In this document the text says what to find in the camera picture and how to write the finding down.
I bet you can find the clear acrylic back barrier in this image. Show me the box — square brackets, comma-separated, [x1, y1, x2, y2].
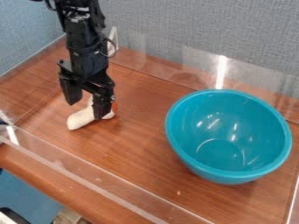
[58, 29, 299, 123]

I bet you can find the blue plastic bowl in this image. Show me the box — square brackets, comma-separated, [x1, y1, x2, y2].
[164, 89, 293, 185]

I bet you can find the clear acrylic barrier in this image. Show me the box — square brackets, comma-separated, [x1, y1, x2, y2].
[0, 111, 214, 224]
[58, 29, 299, 123]

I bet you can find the white mushroom with red cap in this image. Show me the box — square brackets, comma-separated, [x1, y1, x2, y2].
[67, 98, 118, 130]

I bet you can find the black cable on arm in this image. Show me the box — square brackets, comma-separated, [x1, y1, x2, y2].
[96, 33, 119, 59]

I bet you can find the clear acrylic front barrier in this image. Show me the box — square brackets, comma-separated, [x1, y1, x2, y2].
[0, 111, 214, 224]

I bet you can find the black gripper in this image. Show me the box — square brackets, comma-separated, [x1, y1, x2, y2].
[59, 15, 115, 120]

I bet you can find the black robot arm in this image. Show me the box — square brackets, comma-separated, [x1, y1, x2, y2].
[44, 0, 115, 120]

